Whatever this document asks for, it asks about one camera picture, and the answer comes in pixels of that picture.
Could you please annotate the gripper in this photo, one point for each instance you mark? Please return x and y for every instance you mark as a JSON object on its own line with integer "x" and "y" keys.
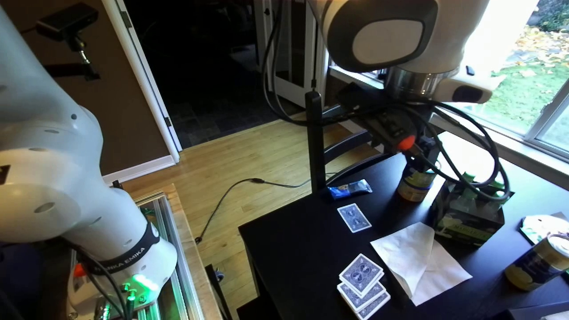
{"x": 393, "y": 126}

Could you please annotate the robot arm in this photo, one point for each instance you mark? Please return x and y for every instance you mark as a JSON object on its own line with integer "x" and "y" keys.
{"x": 53, "y": 178}

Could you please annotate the brown bottle with yellow label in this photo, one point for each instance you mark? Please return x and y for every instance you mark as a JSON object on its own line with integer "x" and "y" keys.
{"x": 415, "y": 184}

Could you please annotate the blue snack packet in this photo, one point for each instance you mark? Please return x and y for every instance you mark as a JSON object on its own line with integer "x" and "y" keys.
{"x": 350, "y": 189}

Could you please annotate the black wooden chair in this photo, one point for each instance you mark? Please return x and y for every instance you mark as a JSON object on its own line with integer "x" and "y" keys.
{"x": 315, "y": 142}

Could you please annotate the blue-backed playing card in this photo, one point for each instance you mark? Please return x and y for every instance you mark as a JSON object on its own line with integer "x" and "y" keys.
{"x": 375, "y": 309}
{"x": 355, "y": 300}
{"x": 354, "y": 218}
{"x": 361, "y": 273}

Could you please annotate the white glass door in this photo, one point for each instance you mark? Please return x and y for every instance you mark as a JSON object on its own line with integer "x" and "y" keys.
{"x": 293, "y": 53}

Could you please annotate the white paper napkin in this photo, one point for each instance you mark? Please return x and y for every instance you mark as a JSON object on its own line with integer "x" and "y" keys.
{"x": 418, "y": 262}

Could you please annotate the window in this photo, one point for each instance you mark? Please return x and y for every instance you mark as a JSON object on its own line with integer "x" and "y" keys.
{"x": 533, "y": 80}

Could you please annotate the white and green packet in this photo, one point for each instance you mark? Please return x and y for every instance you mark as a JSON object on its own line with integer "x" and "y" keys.
{"x": 542, "y": 224}

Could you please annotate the yellow drink can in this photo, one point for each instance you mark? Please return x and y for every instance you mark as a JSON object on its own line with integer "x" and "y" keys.
{"x": 535, "y": 264}

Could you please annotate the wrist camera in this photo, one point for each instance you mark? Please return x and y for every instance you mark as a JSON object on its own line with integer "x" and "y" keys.
{"x": 355, "y": 100}

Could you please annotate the white door frame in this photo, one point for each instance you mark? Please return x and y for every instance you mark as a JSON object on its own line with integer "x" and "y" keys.
{"x": 146, "y": 89}

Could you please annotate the camera on mount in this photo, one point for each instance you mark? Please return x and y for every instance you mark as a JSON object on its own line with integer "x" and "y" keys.
{"x": 66, "y": 20}

